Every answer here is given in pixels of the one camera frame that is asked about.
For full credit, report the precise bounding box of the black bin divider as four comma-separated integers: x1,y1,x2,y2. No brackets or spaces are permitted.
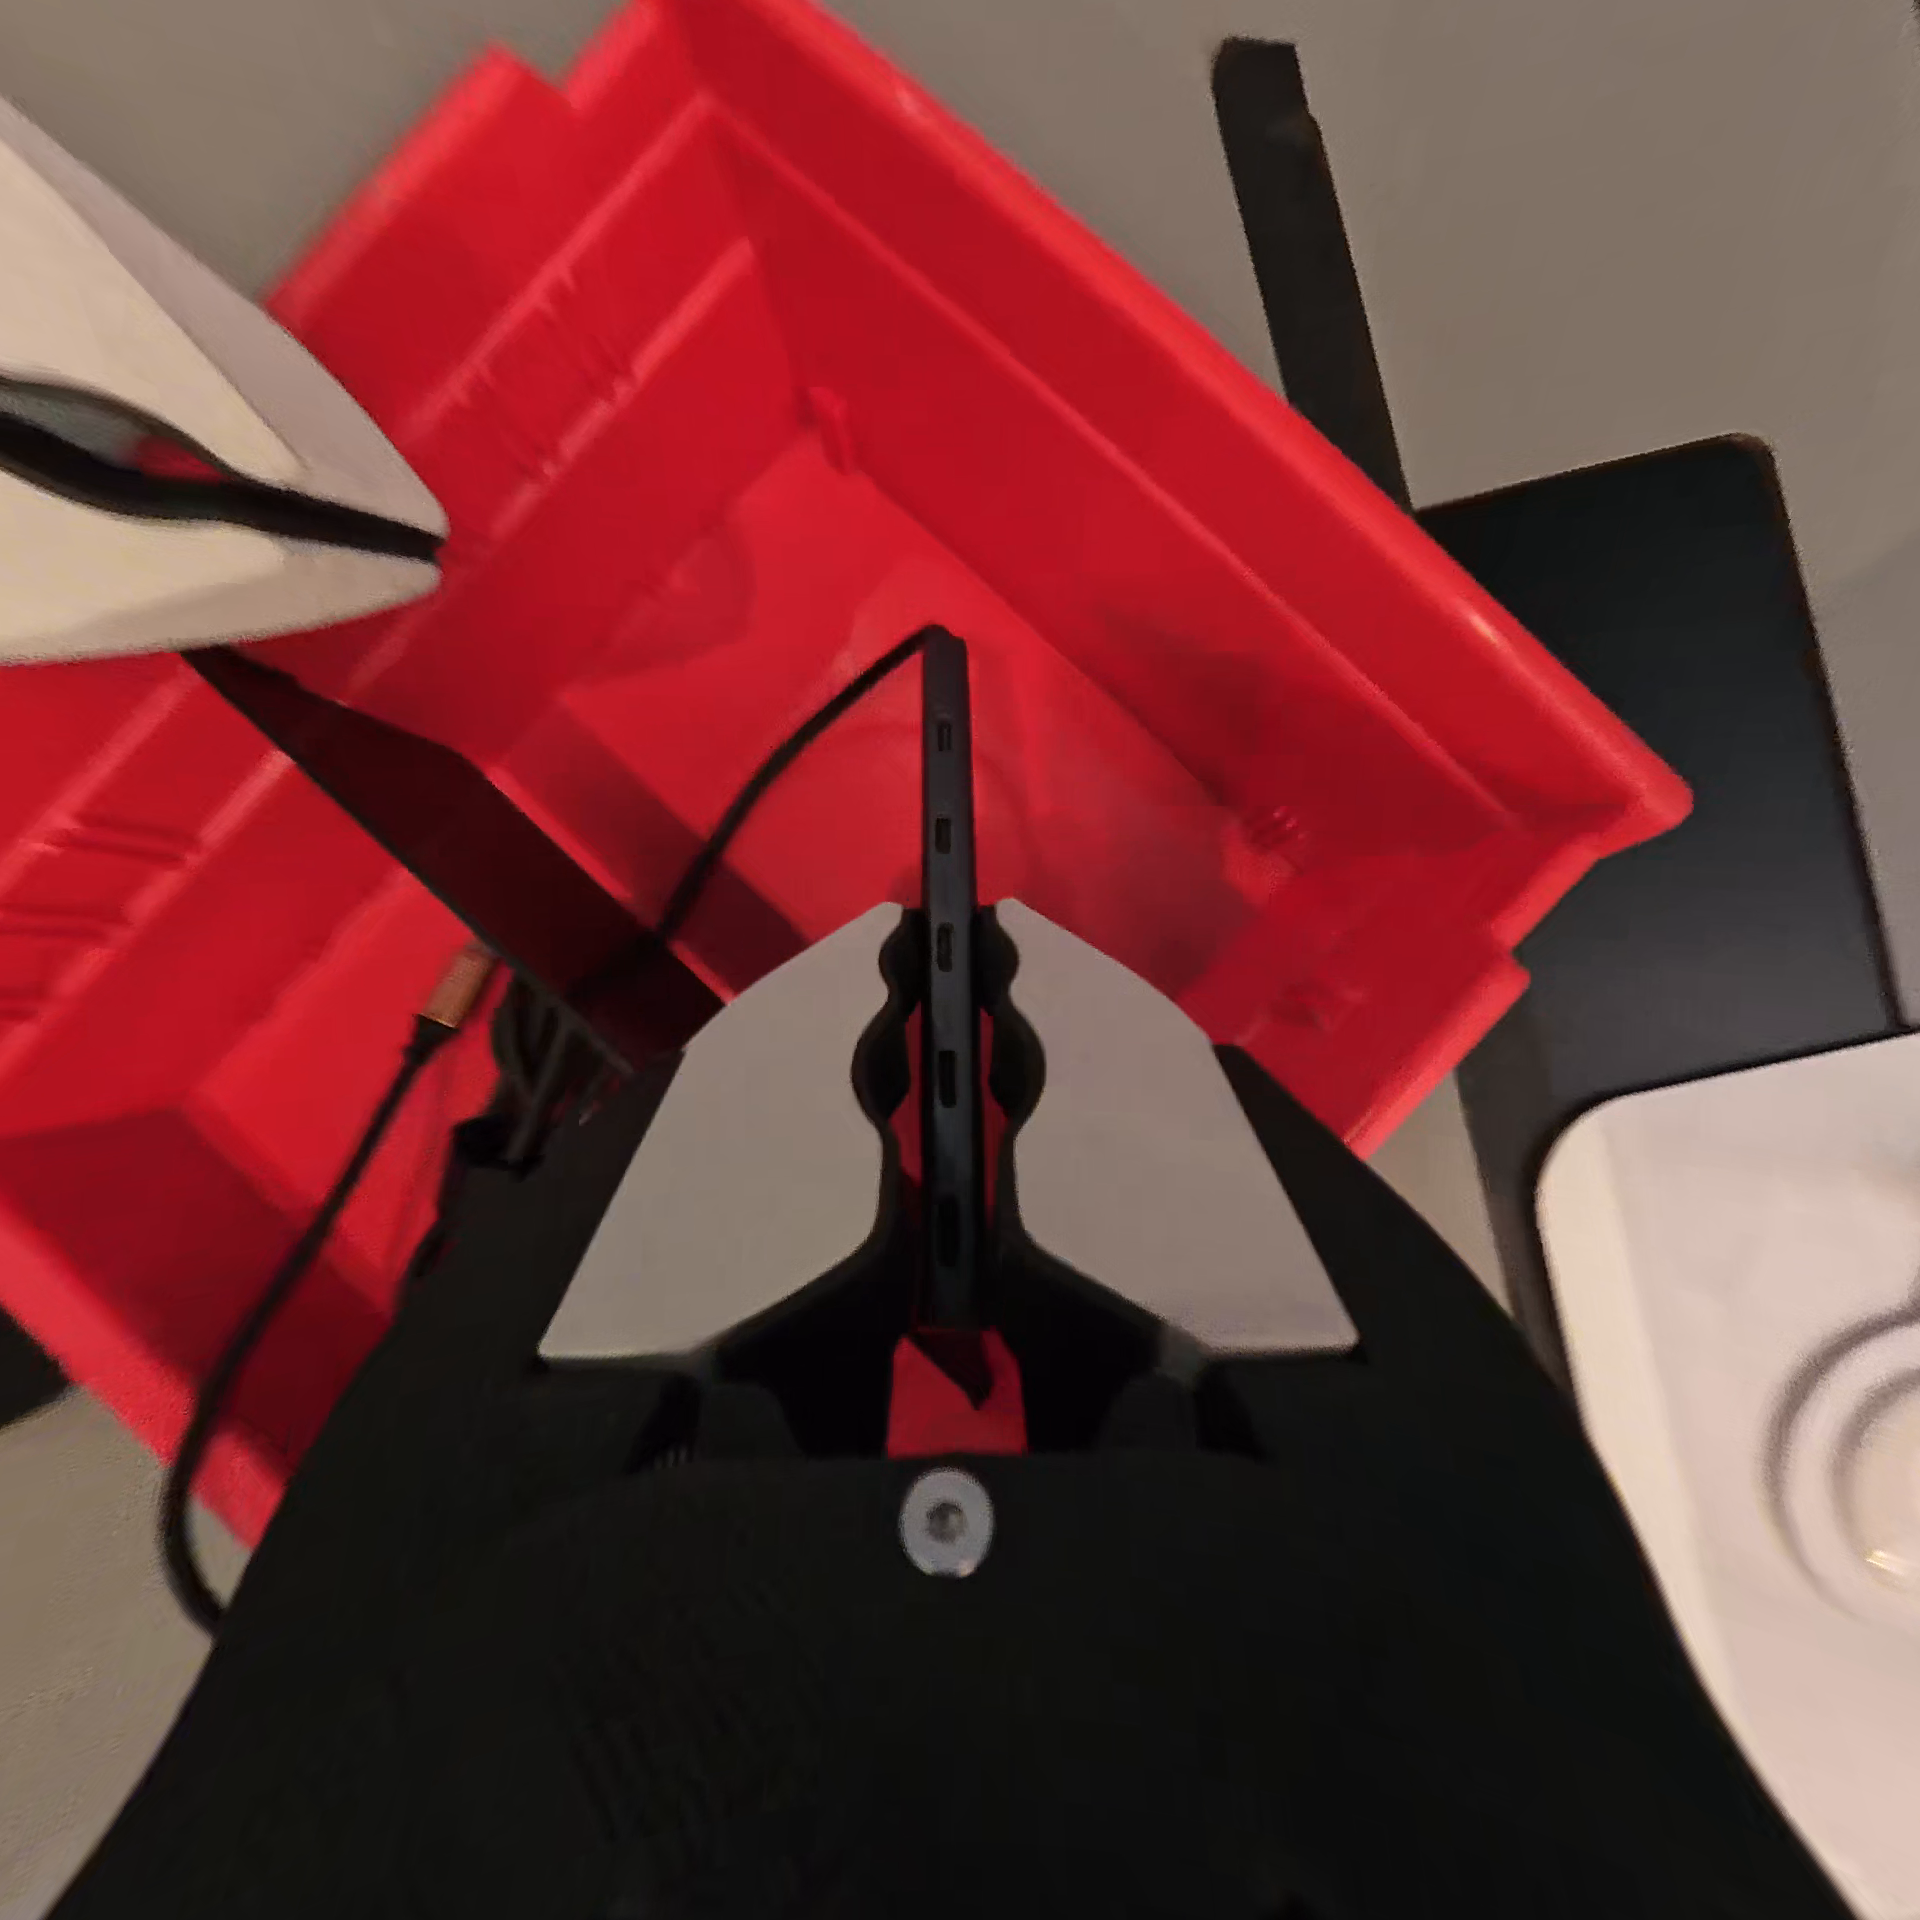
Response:
188,645,738,1053

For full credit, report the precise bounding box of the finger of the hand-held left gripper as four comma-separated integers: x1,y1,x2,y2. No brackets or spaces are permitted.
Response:
0,428,445,672
0,97,455,553

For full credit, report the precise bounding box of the white sign stand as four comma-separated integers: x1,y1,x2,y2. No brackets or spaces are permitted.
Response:
1529,1028,1920,1920

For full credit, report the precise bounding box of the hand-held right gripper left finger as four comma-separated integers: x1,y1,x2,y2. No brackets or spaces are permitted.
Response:
537,903,923,1411

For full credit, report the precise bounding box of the red plastic bin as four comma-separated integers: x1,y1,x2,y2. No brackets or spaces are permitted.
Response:
0,0,1697,1548

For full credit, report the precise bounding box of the black cable with copper plug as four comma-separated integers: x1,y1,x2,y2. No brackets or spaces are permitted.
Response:
156,942,603,1641

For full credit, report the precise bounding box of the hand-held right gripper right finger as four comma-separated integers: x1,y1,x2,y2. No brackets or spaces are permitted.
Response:
978,896,1365,1415

